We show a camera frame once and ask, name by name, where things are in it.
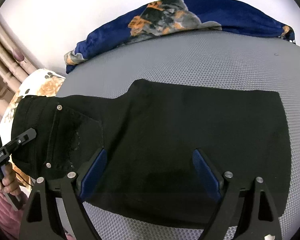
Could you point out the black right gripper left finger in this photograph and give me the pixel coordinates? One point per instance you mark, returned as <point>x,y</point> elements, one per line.
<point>41,219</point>

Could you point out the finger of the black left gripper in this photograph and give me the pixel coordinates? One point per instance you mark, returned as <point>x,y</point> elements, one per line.
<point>19,141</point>

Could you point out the floral white orange pillow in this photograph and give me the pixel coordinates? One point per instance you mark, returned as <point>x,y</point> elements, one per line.
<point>42,82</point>

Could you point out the black denim pants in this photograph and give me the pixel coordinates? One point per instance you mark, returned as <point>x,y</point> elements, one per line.
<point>149,135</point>

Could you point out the beige curtain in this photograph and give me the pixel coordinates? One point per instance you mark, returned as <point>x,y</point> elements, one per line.
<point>15,67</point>

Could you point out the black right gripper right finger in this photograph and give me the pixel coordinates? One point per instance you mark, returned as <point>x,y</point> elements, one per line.
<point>253,205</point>

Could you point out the pink left sleeve forearm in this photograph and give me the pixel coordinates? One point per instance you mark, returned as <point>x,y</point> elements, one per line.
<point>10,220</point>

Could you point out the blue floral blanket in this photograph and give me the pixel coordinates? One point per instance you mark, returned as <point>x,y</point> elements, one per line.
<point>165,17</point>

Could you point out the person's left hand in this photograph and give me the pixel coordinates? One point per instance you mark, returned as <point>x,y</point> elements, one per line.
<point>9,183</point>

